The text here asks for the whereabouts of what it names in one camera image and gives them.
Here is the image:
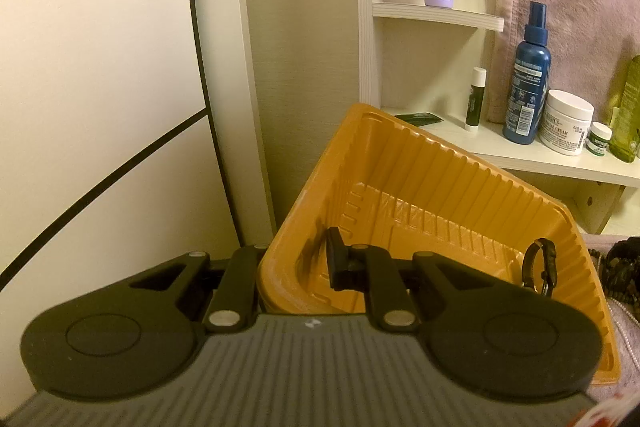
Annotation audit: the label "small green label jar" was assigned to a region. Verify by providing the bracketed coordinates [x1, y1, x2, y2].
[586, 122, 613, 158]

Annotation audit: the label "dark green tube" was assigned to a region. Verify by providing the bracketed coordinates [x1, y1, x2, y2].
[393, 112, 443, 126]

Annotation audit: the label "slim strap watch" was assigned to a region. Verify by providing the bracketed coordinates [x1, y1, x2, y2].
[521, 238, 558, 299]

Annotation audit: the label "orange plastic tray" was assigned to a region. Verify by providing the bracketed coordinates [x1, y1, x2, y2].
[256, 103, 622, 388]

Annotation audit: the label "green lip balm stick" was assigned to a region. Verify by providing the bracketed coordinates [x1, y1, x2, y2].
[464, 67, 487, 130]

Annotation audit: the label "white pearl necklace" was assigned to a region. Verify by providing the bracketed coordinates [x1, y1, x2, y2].
[607, 299, 640, 339]

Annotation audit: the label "blue spray bottle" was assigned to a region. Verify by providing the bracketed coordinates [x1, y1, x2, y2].
[501, 2, 552, 144]

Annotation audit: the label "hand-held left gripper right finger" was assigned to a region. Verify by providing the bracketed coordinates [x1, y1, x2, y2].
[324, 227, 506, 334]

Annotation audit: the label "black bracelets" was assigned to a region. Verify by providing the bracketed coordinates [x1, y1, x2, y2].
[600, 239, 640, 304]

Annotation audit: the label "white cream jar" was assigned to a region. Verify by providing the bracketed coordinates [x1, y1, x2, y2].
[537, 89, 595, 156]

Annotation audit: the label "green oil spray bottle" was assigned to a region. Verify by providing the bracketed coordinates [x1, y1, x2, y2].
[607, 56, 640, 164]

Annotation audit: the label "cream wooden shelf unit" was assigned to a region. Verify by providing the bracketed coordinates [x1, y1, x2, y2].
[232, 0, 640, 235]

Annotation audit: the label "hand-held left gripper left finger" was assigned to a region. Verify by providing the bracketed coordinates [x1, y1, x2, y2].
[127, 244, 268, 334]

